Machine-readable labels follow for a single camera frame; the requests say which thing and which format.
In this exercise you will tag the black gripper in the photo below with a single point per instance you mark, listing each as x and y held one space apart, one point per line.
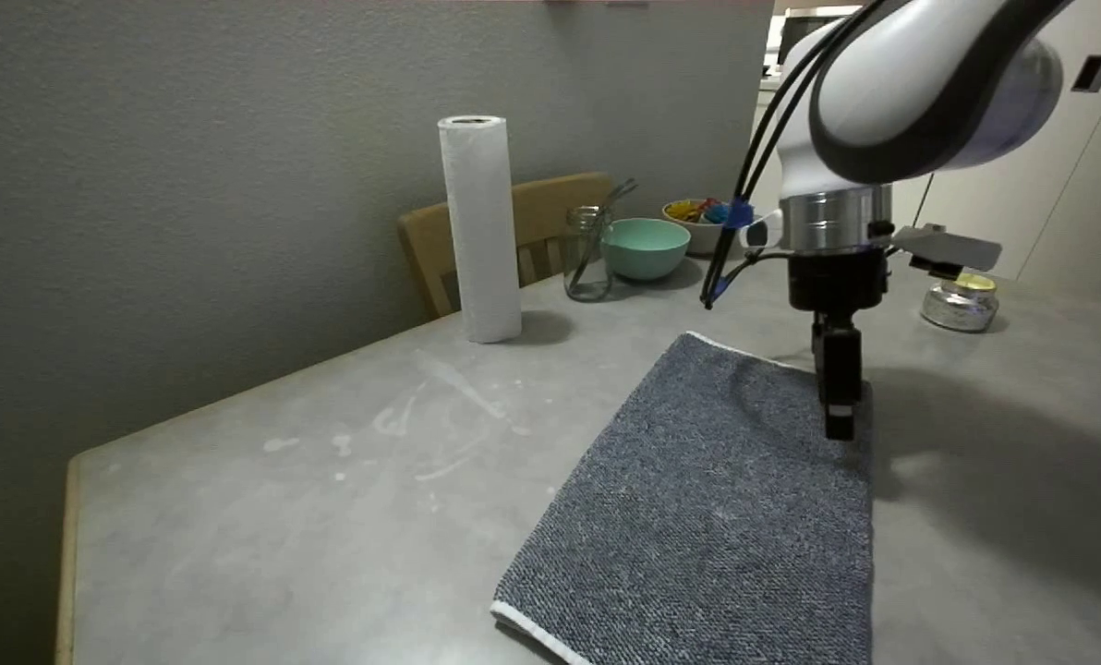
835 277

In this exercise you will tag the dark grey striped towel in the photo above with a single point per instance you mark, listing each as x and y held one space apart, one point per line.
698 517

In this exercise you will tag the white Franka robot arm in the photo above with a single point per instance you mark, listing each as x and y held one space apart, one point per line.
921 87

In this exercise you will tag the white paper towel roll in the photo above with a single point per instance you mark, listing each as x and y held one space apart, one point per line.
481 234

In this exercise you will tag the silver jar gold lid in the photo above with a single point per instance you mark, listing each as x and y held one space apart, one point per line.
957 306

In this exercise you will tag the yellow toy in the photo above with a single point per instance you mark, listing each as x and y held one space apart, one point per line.
681 207

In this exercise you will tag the teal bowl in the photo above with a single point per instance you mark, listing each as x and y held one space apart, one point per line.
644 250

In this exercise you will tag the glass jar with utensils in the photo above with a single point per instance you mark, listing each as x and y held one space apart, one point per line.
590 253

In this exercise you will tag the tall white cabinet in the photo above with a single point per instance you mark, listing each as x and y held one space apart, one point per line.
1092 186

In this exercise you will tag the light wooden chair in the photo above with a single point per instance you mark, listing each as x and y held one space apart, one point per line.
553 203

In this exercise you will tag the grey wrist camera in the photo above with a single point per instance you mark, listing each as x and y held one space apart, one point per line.
952 250

